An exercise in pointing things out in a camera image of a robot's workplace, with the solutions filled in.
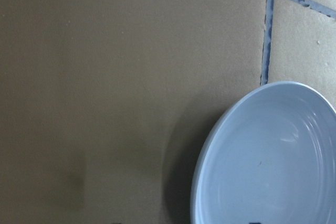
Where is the blue ceramic plate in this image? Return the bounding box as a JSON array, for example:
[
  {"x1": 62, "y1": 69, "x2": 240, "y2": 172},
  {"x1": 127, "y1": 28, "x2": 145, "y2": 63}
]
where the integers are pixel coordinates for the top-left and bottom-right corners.
[{"x1": 190, "y1": 81, "x2": 335, "y2": 223}]

